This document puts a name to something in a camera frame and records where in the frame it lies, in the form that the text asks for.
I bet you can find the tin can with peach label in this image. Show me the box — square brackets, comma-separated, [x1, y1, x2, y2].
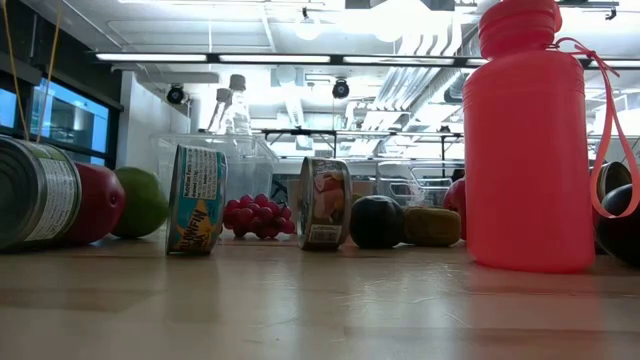
[296, 156, 354, 252]

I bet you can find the red grape bunch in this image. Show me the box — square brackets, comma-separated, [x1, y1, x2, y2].
[222, 193, 297, 240]

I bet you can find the clear plastic bottle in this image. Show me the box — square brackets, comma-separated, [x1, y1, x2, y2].
[206, 87, 232, 134]
[222, 73, 253, 136]

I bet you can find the brown kiwi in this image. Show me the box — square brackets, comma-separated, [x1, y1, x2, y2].
[402, 206, 462, 248]

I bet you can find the tin can with teal label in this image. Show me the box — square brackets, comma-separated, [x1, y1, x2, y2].
[165, 144, 229, 256]

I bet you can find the green apple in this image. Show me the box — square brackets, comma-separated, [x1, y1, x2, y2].
[110, 166, 170, 239]

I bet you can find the orange plastic water bottle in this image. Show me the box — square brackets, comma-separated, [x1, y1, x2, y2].
[462, 0, 640, 275]

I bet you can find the tin can with green label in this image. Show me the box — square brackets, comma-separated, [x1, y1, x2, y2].
[0, 133, 83, 253]

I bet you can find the black plum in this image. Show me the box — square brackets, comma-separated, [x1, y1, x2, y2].
[594, 183, 640, 267]
[348, 194, 406, 250]

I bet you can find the low clear plastic bin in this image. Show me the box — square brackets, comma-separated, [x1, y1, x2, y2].
[373, 159, 467, 209]

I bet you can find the tall clear plastic bin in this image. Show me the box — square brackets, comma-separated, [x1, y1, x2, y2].
[149, 132, 280, 229]

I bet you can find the long ceiling light bar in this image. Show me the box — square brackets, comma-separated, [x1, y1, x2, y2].
[93, 51, 640, 70]

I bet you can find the white round ceiling lamp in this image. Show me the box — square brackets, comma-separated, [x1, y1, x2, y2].
[293, 12, 322, 42]

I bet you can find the dark framed glass window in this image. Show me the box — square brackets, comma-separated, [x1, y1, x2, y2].
[0, 74, 124, 169]

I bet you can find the silver ventilation duct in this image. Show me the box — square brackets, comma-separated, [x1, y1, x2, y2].
[374, 24, 481, 114]

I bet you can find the yellow power cable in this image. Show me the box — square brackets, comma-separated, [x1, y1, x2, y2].
[0, 0, 64, 144]

